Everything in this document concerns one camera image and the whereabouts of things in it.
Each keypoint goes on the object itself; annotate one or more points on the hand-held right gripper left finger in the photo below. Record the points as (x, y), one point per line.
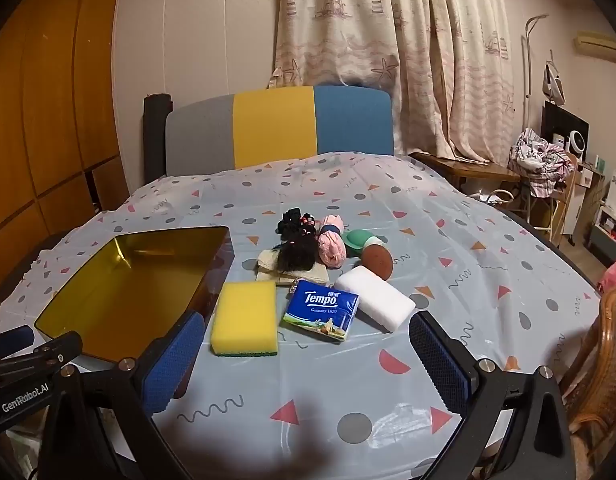
(173, 360)

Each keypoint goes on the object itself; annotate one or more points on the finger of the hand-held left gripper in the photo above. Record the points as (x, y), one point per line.
(43, 355)
(10, 339)

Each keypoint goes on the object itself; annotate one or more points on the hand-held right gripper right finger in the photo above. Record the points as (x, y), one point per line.
(438, 360)

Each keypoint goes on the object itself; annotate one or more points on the yellow sponge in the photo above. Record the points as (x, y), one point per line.
(243, 317)

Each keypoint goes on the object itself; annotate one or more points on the maroon and gold tin box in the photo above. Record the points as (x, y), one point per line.
(138, 280)

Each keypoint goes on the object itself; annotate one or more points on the white sponge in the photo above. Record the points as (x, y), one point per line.
(373, 297)

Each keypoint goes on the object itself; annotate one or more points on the brown makeup sponge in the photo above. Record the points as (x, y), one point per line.
(378, 261)

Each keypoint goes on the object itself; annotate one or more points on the blue tissue packet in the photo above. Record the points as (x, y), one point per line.
(320, 310)

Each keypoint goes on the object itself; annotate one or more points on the green silicone bottle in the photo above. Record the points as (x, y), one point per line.
(358, 239)

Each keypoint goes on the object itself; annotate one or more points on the beige textured cloth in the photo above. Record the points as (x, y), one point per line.
(313, 276)

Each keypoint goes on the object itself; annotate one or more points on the pink fluffy roll blue band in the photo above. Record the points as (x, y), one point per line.
(332, 245)

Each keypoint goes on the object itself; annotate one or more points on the black beaded hair braid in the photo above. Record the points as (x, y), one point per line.
(298, 255)

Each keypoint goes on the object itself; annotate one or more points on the black scrunchie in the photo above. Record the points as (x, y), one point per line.
(290, 220)

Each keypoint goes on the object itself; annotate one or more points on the rattan chair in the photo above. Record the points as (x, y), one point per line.
(605, 360)

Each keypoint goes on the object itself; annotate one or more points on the wooden side table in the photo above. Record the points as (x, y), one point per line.
(468, 170)

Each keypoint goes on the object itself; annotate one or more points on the wooden wardrobe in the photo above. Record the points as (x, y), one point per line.
(38, 135)

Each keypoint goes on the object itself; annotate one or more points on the pile of clothes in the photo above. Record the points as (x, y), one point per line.
(538, 160)

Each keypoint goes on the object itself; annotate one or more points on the black rolled mat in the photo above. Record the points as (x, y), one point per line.
(155, 135)

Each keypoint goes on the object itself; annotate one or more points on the grey yellow blue headboard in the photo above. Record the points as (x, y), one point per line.
(273, 125)

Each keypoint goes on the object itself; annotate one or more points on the white round fan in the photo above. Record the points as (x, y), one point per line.
(579, 142)

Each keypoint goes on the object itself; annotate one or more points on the black monitor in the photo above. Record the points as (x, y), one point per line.
(558, 120)

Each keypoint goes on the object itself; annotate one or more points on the white steamer head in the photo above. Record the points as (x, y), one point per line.
(554, 82)

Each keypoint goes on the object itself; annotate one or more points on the white garment steamer pole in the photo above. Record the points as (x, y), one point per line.
(528, 60)

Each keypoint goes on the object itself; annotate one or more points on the pink printed curtain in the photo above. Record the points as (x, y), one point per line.
(388, 20)

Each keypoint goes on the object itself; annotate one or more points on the white air conditioner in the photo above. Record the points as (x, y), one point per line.
(600, 45)

